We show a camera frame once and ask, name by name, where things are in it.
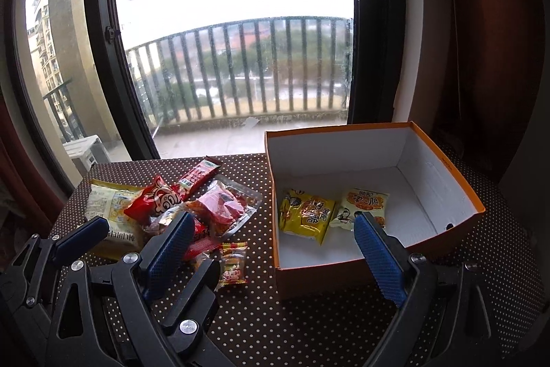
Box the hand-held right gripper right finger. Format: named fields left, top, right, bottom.
left=353, top=212, right=503, bottom=367

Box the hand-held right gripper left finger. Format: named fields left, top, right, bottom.
left=46, top=211, right=197, bottom=367

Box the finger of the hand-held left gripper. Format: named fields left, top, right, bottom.
left=0, top=216, right=111, bottom=312
left=161, top=259, right=242, bottom=367

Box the small gold snack packet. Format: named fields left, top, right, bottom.
left=144, top=207, right=183, bottom=236

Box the small red snack packet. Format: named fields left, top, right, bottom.
left=183, top=218, right=224, bottom=262

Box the pale yellow snack bag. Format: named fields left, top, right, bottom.
left=84, top=179, right=149, bottom=260

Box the small striped candy packet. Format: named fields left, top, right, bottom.
left=213, top=241, right=251, bottom=293

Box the red puffed snack bag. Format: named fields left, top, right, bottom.
left=124, top=174, right=186, bottom=228

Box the orange cardboard box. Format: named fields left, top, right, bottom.
left=264, top=121, right=486, bottom=301

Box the white and orange snack packet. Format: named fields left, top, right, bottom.
left=330, top=187, right=390, bottom=231

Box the clear packet of red food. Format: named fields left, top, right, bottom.
left=189, top=174, right=264, bottom=239

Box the brown polka dot tablecloth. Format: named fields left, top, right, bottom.
left=26, top=152, right=546, bottom=367

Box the long red snack bar packet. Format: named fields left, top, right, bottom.
left=177, top=156, right=222, bottom=200

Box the white air conditioner unit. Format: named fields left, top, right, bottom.
left=63, top=135, right=113, bottom=179

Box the brown curtain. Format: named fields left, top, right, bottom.
left=0, top=126, right=56, bottom=230
left=399, top=0, right=550, bottom=196

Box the yellow snack packet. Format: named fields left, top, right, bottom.
left=278, top=188, right=336, bottom=246

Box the short balcony railing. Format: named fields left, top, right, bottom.
left=43, top=79, right=87, bottom=136

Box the apartment building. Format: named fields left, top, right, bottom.
left=26, top=0, right=58, bottom=101

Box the long balcony railing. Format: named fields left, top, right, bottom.
left=126, top=17, right=351, bottom=127

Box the black window frame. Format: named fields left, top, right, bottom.
left=81, top=0, right=409, bottom=161

